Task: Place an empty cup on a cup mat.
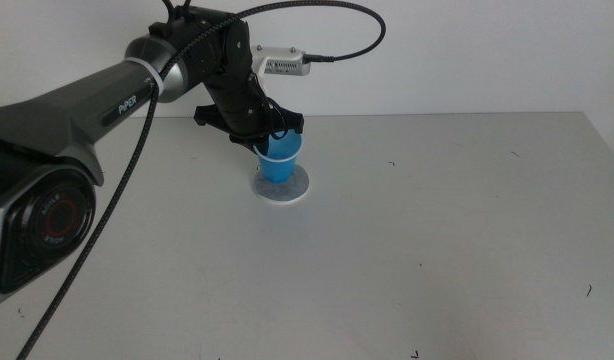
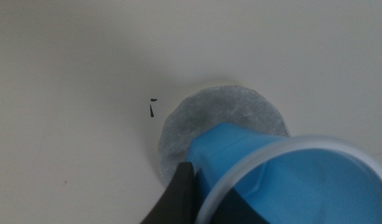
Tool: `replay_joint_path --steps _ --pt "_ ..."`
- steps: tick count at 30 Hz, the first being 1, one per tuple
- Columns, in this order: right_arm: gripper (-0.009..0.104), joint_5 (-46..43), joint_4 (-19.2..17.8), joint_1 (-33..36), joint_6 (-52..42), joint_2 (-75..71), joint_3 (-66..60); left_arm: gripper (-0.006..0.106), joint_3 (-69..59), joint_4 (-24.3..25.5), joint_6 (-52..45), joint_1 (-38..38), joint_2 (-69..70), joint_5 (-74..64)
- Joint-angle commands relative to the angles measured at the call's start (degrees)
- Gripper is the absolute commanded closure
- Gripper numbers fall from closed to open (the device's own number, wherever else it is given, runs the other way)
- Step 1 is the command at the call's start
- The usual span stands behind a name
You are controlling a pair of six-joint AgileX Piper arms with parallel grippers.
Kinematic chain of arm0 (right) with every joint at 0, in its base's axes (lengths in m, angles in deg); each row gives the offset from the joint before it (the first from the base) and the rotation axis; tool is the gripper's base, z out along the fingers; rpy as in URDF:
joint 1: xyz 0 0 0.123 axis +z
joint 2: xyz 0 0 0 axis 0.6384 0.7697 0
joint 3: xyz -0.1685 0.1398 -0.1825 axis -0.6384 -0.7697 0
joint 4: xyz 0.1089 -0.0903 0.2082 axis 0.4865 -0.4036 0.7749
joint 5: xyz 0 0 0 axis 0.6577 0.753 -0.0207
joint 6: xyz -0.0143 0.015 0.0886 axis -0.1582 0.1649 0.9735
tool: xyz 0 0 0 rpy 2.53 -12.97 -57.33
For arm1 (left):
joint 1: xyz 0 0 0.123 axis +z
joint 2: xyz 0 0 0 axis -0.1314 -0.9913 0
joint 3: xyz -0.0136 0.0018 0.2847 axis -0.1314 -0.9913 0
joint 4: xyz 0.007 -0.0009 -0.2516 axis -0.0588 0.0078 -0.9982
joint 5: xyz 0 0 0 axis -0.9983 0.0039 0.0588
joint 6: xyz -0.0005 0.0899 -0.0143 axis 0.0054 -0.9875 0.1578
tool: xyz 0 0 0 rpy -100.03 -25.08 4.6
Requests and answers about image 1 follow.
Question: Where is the blue paper cup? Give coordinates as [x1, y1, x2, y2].
[253, 131, 305, 184]

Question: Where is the round grey cup mat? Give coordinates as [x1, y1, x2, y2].
[250, 164, 311, 206]

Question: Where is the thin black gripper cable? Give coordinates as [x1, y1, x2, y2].
[264, 96, 290, 142]

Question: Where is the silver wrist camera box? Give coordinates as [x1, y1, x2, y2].
[250, 44, 313, 78]

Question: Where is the white cable tie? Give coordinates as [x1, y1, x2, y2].
[124, 56, 165, 96]

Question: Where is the black braided cable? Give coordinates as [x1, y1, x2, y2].
[15, 0, 388, 360]

